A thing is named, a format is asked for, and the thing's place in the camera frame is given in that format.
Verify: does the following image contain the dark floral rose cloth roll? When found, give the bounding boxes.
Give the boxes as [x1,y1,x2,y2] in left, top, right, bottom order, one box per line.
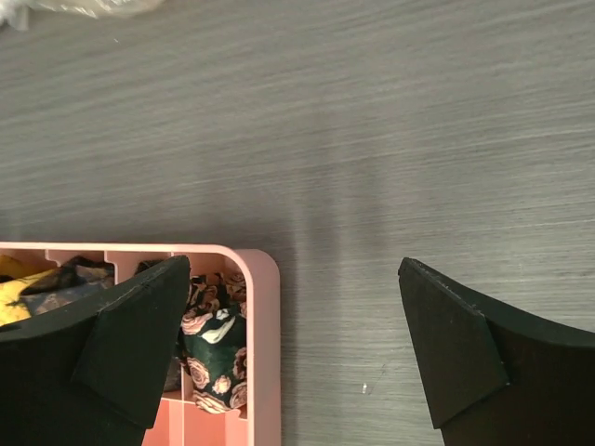
[164,272,248,414]

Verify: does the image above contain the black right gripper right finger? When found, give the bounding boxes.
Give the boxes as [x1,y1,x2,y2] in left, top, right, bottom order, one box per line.
[398,257,594,445]

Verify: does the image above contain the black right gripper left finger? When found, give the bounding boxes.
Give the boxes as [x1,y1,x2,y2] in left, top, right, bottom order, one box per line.
[1,256,190,445]

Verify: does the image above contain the yellow black cloth roll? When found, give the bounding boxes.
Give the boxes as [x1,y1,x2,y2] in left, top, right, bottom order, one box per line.
[1,255,57,326]

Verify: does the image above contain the clear polka dot zip bag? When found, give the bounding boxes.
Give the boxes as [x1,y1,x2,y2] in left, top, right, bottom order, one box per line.
[1,0,164,31]

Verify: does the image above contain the dark brown patterned cloth roll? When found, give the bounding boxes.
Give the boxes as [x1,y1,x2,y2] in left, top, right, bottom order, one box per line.
[20,256,114,316]

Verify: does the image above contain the pink divided organizer tray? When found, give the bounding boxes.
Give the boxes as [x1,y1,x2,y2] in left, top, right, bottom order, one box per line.
[1,242,282,446]

